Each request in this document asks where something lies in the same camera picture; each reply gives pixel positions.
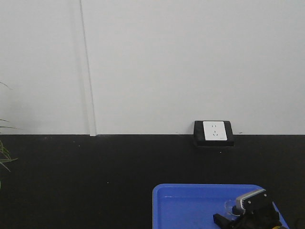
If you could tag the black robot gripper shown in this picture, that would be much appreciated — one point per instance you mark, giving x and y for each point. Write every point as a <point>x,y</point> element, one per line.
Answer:
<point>263,218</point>

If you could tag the clear glass beaker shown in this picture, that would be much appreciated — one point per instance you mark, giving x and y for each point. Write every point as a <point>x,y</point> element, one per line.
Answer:
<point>228,208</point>

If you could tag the blue plastic tray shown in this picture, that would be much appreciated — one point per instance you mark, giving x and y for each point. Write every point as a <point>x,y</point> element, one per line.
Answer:
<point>191,206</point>

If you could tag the black socket mounting box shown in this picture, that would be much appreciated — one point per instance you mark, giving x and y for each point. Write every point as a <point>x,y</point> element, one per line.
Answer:
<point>200,141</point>

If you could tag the green potted plant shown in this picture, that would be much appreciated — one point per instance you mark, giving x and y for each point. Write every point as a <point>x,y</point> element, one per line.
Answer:
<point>5,154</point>

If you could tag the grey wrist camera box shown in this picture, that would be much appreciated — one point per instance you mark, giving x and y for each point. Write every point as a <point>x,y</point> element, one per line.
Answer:
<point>252,200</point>

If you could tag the white wall power socket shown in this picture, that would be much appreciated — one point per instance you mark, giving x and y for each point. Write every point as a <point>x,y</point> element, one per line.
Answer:
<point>214,131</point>

